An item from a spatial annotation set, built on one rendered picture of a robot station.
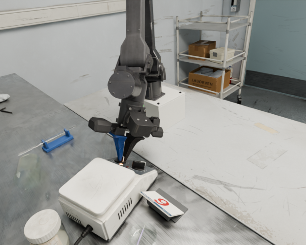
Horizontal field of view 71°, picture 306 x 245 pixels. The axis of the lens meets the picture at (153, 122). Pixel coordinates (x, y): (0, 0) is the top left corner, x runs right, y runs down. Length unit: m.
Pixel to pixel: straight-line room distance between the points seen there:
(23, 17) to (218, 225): 1.65
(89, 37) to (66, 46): 0.21
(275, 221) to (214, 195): 0.13
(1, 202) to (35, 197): 0.08
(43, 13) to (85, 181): 1.48
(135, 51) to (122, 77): 0.10
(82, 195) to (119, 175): 0.08
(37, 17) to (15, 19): 0.13
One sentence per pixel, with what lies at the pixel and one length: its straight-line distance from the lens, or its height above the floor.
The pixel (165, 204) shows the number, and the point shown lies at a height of 0.92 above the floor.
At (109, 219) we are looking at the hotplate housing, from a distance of 0.45.
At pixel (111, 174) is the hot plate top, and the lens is 0.49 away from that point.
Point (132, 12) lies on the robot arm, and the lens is 0.56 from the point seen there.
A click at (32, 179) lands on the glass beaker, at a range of 0.70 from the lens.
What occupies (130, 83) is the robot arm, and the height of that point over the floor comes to 1.17.
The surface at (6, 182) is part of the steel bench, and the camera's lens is 0.74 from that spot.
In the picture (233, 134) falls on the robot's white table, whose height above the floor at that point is 0.90.
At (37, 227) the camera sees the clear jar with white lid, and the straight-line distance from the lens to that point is 0.47.
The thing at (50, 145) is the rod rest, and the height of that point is 0.91.
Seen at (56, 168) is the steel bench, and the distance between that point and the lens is 0.70.
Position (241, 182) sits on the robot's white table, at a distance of 0.60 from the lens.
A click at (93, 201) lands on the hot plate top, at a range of 0.45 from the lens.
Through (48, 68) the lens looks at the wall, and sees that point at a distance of 1.90.
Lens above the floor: 1.32
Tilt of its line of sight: 32 degrees down
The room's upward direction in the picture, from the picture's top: 5 degrees counter-clockwise
